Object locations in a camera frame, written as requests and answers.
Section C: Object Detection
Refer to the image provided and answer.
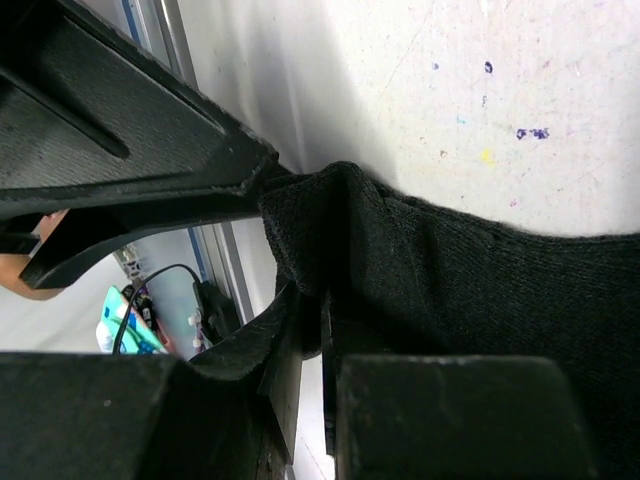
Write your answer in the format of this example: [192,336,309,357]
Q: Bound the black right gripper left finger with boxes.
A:
[0,284,304,480]

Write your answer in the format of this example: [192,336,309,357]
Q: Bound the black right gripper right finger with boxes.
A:
[321,299,598,479]

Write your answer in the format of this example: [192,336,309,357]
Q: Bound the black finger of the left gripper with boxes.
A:
[1,1,279,289]

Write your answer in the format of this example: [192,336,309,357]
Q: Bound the aluminium rail frame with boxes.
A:
[115,1,254,324]

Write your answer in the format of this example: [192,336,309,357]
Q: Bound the black sock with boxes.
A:
[257,160,640,480]

